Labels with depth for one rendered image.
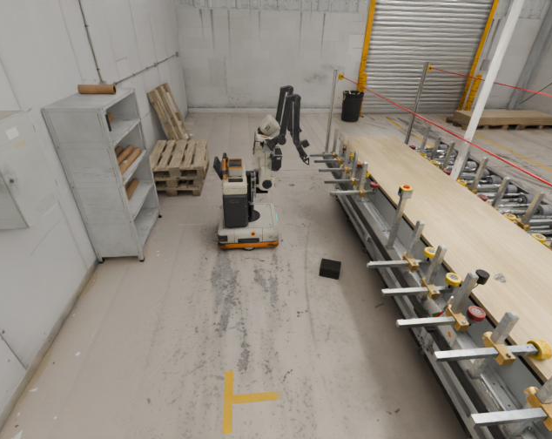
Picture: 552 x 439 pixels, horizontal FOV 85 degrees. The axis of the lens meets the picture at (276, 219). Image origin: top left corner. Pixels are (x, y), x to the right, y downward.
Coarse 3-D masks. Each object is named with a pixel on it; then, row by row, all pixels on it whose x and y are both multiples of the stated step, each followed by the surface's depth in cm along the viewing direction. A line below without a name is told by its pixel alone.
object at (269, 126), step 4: (268, 116) 290; (264, 120) 291; (268, 120) 282; (272, 120) 283; (260, 124) 294; (264, 124) 284; (268, 124) 283; (272, 124) 283; (276, 124) 285; (260, 128) 286; (264, 128) 285; (268, 128) 285; (272, 128) 285; (276, 128) 286; (264, 132) 287; (268, 132) 287; (272, 132) 288; (276, 132) 288; (268, 136) 289; (272, 136) 290
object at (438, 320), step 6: (426, 318) 158; (432, 318) 158; (438, 318) 158; (444, 318) 158; (450, 318) 158; (468, 318) 158; (396, 324) 157; (402, 324) 154; (408, 324) 154; (414, 324) 155; (420, 324) 155; (426, 324) 156; (432, 324) 156; (438, 324) 157; (444, 324) 157; (450, 324) 158
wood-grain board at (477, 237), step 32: (384, 160) 333; (416, 160) 335; (384, 192) 272; (416, 192) 269; (448, 192) 271; (448, 224) 227; (480, 224) 228; (512, 224) 229; (448, 256) 195; (480, 256) 196; (512, 256) 196; (544, 256) 197; (480, 288) 171; (512, 288) 172; (544, 288) 172; (544, 320) 154
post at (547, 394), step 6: (546, 384) 110; (540, 390) 113; (546, 390) 110; (540, 396) 113; (546, 396) 111; (546, 402) 112; (522, 408) 120; (528, 408) 118; (510, 426) 126; (516, 426) 123; (522, 426) 122; (516, 432) 125
